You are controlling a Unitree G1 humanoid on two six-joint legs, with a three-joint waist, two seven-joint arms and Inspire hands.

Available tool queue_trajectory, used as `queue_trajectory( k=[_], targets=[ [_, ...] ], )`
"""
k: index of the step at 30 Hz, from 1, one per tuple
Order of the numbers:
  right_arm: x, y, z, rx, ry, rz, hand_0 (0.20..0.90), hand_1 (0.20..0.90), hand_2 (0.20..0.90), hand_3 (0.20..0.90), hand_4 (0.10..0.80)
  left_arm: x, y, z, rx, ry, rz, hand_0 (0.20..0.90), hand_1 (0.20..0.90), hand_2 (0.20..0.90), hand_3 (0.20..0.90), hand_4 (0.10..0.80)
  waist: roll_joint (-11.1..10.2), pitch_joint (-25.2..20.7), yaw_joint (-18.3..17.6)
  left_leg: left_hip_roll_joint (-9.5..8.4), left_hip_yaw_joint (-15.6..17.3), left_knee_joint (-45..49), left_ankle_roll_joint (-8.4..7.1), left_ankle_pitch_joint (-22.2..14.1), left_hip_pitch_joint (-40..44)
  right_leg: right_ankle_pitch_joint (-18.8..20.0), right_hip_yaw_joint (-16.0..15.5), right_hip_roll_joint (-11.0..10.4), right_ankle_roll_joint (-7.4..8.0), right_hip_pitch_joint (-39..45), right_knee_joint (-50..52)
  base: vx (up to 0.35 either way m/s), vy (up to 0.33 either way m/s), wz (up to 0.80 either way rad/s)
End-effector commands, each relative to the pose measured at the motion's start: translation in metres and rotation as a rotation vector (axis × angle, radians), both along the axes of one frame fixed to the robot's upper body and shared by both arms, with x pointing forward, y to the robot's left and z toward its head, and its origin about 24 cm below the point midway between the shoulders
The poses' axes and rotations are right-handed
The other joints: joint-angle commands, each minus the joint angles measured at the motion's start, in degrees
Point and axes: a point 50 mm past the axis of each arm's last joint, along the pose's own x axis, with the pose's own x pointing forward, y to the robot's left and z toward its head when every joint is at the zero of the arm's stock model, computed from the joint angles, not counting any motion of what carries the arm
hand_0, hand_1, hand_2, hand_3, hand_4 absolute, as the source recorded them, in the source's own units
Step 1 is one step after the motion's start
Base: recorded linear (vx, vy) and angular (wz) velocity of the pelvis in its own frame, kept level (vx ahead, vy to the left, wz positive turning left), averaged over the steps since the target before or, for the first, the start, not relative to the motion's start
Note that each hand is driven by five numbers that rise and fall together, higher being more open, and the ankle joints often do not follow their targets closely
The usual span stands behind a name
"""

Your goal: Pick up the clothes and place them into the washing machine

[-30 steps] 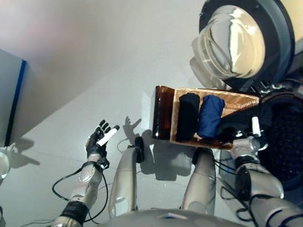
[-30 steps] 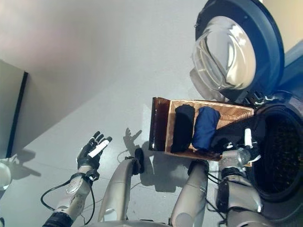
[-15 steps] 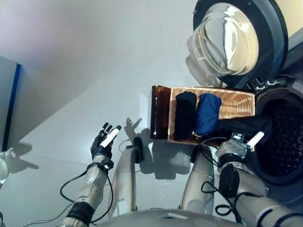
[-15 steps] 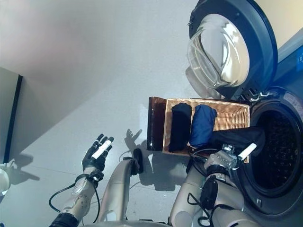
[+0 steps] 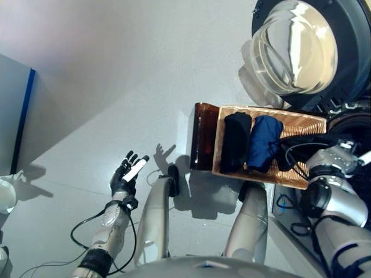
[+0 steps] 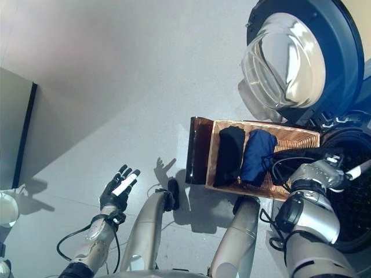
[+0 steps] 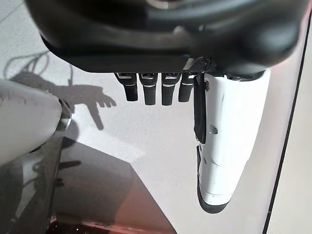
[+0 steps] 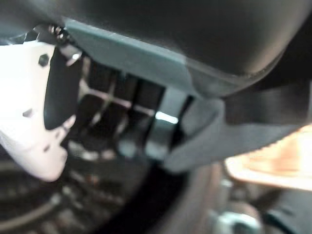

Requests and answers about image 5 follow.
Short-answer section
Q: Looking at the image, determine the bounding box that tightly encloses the grey cabinet panel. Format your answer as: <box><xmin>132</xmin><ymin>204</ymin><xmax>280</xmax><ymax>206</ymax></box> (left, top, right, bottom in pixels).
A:
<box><xmin>0</xmin><ymin>53</ymin><xmax>36</xmax><ymax>176</ymax></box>

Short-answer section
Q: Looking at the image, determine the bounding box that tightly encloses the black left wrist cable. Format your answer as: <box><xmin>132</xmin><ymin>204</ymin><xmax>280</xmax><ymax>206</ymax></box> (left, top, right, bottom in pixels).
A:
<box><xmin>70</xmin><ymin>199</ymin><xmax>137</xmax><ymax>275</ymax></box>

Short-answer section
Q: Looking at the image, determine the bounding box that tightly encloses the round glass washing machine door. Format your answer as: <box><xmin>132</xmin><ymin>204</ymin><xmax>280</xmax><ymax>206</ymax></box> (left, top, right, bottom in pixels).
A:
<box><xmin>239</xmin><ymin>0</ymin><xmax>371</xmax><ymax>108</ymax></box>

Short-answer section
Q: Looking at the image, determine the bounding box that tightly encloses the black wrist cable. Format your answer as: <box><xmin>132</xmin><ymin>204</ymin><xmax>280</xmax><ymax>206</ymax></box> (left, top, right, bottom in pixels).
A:
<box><xmin>282</xmin><ymin>141</ymin><xmax>312</xmax><ymax>179</ymax></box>
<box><xmin>70</xmin><ymin>199</ymin><xmax>137</xmax><ymax>275</ymax></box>

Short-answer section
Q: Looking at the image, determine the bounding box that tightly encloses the grey robot torso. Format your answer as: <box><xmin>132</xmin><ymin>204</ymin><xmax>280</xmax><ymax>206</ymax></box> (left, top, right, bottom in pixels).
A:
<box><xmin>124</xmin><ymin>254</ymin><xmax>302</xmax><ymax>278</ymax></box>

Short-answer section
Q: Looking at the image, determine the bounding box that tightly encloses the left robot leg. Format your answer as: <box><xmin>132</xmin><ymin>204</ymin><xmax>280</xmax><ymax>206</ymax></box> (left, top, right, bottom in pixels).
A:
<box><xmin>134</xmin><ymin>164</ymin><xmax>180</xmax><ymax>266</ymax></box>

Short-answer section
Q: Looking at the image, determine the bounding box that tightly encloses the rectangular wicker basket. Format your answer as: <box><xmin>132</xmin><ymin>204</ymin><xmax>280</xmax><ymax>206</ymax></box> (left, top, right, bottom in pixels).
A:
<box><xmin>211</xmin><ymin>104</ymin><xmax>328</xmax><ymax>191</ymax></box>

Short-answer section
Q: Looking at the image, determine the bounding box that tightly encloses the robot leg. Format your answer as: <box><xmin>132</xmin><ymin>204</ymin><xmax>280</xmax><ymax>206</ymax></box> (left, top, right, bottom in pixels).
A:
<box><xmin>134</xmin><ymin>164</ymin><xmax>180</xmax><ymax>266</ymax></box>
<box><xmin>223</xmin><ymin>179</ymin><xmax>269</xmax><ymax>263</ymax></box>

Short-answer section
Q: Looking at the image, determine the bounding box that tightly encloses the blue cloth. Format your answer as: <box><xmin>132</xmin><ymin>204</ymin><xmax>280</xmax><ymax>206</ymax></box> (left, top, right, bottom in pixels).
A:
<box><xmin>246</xmin><ymin>115</ymin><xmax>284</xmax><ymax>174</ymax></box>

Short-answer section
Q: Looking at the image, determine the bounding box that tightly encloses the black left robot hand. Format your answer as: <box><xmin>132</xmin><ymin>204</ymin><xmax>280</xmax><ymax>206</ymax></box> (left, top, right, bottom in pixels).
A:
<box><xmin>109</xmin><ymin>149</ymin><xmax>151</xmax><ymax>200</ymax></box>

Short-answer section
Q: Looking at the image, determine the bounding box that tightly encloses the grey washing machine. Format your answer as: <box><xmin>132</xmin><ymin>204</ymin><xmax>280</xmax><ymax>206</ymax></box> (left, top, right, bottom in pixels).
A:
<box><xmin>271</xmin><ymin>98</ymin><xmax>371</xmax><ymax>278</ymax></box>

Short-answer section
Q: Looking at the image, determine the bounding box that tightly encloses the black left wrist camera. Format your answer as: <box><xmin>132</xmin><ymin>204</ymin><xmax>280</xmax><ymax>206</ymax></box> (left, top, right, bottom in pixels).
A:
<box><xmin>123</xmin><ymin>195</ymin><xmax>139</xmax><ymax>211</ymax></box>

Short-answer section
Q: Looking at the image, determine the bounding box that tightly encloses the white appliance enclosure panel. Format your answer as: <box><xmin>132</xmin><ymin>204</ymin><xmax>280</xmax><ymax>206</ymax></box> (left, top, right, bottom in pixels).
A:
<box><xmin>266</xmin><ymin>214</ymin><xmax>330</xmax><ymax>278</ymax></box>

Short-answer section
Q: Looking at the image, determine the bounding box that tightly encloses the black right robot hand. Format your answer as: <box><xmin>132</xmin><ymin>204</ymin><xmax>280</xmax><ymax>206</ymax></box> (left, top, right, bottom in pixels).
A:
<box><xmin>358</xmin><ymin>151</ymin><xmax>371</xmax><ymax>167</ymax></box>

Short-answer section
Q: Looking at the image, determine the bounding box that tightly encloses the right robot leg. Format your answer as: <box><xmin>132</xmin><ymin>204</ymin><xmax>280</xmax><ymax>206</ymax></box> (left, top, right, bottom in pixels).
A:
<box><xmin>223</xmin><ymin>179</ymin><xmax>269</xmax><ymax>263</ymax></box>

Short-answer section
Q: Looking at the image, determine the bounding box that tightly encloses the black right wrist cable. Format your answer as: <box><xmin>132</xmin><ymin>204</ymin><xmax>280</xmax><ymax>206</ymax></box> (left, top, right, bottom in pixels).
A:
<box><xmin>282</xmin><ymin>141</ymin><xmax>312</xmax><ymax>179</ymax></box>

